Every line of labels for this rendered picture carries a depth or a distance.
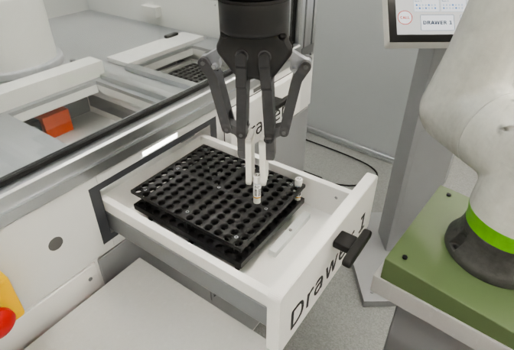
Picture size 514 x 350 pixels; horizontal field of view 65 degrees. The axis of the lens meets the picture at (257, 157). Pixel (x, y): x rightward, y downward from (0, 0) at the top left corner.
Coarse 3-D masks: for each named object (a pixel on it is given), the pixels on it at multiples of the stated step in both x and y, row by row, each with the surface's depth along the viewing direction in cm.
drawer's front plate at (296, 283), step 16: (368, 176) 63; (352, 192) 60; (368, 192) 62; (352, 208) 57; (368, 208) 65; (336, 224) 54; (352, 224) 60; (368, 224) 69; (320, 240) 51; (304, 256) 49; (320, 256) 51; (288, 272) 47; (304, 272) 48; (320, 272) 54; (272, 288) 45; (288, 288) 45; (304, 288) 50; (320, 288) 56; (272, 304) 45; (288, 304) 47; (304, 304) 52; (272, 320) 46; (288, 320) 49; (272, 336) 48; (288, 336) 51
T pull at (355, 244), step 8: (344, 232) 55; (368, 232) 55; (336, 240) 54; (344, 240) 54; (352, 240) 54; (360, 240) 54; (368, 240) 55; (344, 248) 53; (352, 248) 52; (360, 248) 53; (344, 256) 51; (352, 256) 51; (344, 264) 51; (352, 264) 51
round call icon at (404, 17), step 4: (400, 12) 111; (404, 12) 111; (408, 12) 111; (412, 12) 111; (400, 16) 110; (404, 16) 110; (408, 16) 111; (412, 16) 111; (400, 20) 110; (404, 20) 110; (408, 20) 110; (412, 20) 110; (400, 24) 110; (404, 24) 110; (408, 24) 110; (412, 24) 110
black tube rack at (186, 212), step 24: (168, 168) 70; (192, 168) 70; (216, 168) 70; (240, 168) 70; (144, 192) 64; (168, 192) 64; (192, 192) 65; (216, 192) 64; (240, 192) 64; (264, 192) 70; (168, 216) 64; (192, 216) 60; (216, 216) 59; (240, 216) 59; (288, 216) 64; (192, 240) 60; (216, 240) 59; (264, 240) 59; (240, 264) 56
